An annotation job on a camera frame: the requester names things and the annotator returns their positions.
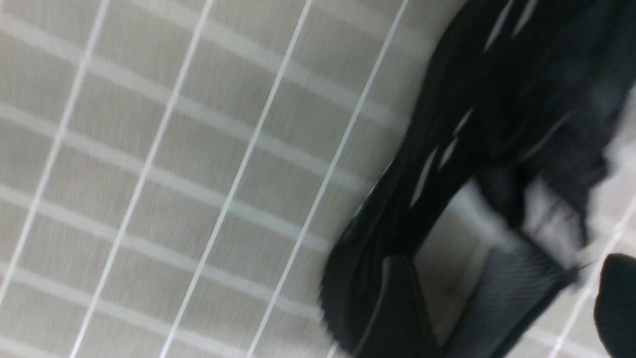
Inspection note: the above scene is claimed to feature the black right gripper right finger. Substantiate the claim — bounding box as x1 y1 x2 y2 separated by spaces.
594 254 636 358

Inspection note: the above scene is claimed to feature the black knit sneaker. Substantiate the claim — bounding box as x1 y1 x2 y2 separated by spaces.
320 0 635 358

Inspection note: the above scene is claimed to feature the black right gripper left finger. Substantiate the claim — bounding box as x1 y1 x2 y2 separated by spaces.
356 256 440 358

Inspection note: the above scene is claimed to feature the grey checkered floor cloth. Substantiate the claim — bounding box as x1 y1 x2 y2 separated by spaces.
0 0 636 358

